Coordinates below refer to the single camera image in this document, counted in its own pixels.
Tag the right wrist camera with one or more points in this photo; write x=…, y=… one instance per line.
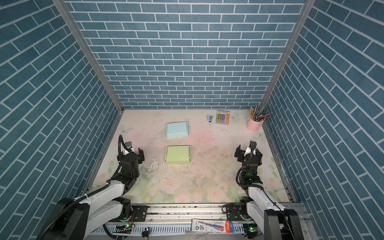
x=251, y=149

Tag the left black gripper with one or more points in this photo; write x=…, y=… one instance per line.
x=140, y=157

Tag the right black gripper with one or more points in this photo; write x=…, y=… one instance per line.
x=240, y=151

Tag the coloured marker pack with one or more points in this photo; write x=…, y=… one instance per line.
x=223, y=117

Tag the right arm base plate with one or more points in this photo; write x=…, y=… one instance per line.
x=234, y=212

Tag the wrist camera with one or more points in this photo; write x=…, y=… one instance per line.
x=251, y=149
x=129, y=148

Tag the pink pencil cup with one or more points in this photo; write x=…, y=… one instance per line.
x=252, y=125

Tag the red white blue package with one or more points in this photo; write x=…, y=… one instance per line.
x=211, y=226

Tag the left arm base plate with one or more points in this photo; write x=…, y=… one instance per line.
x=133, y=213

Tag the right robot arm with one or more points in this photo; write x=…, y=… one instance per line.
x=275, y=221

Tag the light green paper box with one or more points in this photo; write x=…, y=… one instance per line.
x=178, y=155

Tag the light blue paper box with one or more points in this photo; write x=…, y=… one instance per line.
x=177, y=130

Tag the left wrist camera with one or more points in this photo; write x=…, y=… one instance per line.
x=129, y=148

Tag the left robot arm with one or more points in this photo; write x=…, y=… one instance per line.
x=74, y=219

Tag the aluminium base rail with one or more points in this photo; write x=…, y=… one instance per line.
x=185, y=213

